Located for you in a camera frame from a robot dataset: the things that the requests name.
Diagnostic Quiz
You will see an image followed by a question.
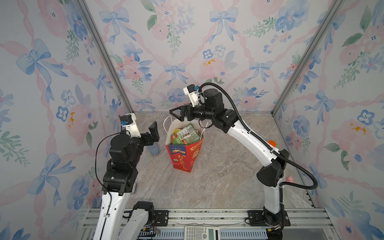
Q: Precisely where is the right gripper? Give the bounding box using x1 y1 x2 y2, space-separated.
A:
170 102 216 124

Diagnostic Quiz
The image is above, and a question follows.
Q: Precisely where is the light green snack bag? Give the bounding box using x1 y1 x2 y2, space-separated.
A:
178 124 202 146

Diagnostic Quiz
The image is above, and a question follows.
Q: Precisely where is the red paper gift bag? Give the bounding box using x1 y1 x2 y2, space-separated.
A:
163 115 206 173

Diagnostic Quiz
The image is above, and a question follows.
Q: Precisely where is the yellow chips snack bag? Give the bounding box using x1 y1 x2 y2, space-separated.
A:
171 128 184 145

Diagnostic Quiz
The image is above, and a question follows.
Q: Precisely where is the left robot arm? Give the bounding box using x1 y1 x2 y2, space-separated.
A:
93 118 160 240

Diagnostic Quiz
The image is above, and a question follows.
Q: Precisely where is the small square clock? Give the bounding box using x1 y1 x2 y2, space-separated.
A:
132 183 137 194

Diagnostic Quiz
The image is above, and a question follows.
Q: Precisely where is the orange plastic bottle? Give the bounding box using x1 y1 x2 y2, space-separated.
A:
268 140 277 147

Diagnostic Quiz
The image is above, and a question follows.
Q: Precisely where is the grey calculator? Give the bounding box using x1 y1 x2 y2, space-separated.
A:
184 226 221 240

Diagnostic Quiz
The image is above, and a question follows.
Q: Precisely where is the small pink toy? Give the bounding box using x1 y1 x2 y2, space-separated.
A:
287 176 295 183

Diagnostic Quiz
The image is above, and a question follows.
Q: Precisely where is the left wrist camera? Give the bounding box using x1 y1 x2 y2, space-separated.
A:
120 113 141 138

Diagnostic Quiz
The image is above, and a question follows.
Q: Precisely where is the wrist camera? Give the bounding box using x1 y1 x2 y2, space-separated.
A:
120 113 141 138
183 84 200 107

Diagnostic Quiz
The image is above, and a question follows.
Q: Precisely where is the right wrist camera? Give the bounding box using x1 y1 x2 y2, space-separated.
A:
183 84 200 107

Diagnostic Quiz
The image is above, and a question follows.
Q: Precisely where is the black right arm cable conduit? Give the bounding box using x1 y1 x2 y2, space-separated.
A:
198 82 319 190

